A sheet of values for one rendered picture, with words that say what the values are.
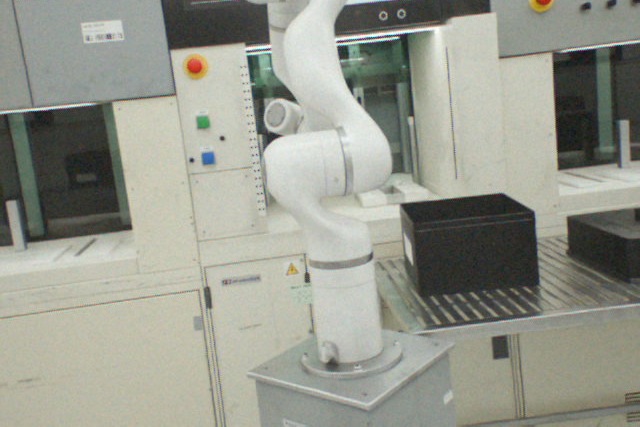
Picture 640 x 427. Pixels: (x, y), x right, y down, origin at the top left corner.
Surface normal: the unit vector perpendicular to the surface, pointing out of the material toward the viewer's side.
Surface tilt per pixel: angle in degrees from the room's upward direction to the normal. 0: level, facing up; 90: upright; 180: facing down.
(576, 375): 90
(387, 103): 90
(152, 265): 90
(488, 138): 90
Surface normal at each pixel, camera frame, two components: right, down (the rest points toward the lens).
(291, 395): -0.63, 0.18
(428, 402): 0.77, 0.01
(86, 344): 0.10, 0.15
